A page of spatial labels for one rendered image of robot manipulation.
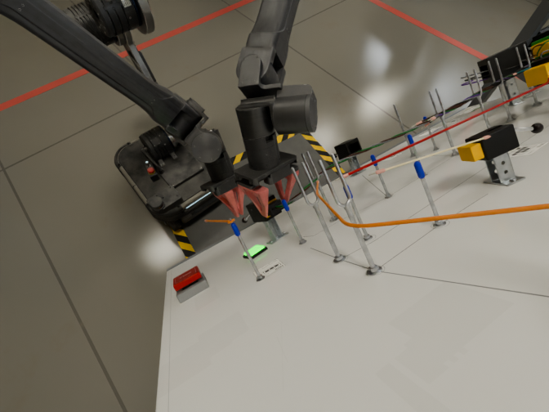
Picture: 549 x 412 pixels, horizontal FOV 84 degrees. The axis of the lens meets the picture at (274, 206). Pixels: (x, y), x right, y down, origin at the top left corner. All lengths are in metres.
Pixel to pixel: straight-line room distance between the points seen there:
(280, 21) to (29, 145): 2.43
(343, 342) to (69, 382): 1.72
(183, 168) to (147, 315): 0.81
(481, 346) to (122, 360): 1.69
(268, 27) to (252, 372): 0.49
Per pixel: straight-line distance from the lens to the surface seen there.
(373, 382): 0.25
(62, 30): 0.57
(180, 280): 0.58
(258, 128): 0.50
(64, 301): 2.04
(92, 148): 2.55
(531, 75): 0.78
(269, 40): 0.55
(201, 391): 0.34
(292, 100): 0.48
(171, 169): 1.85
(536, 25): 1.28
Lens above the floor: 1.66
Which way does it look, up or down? 60 degrees down
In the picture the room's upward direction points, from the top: straight up
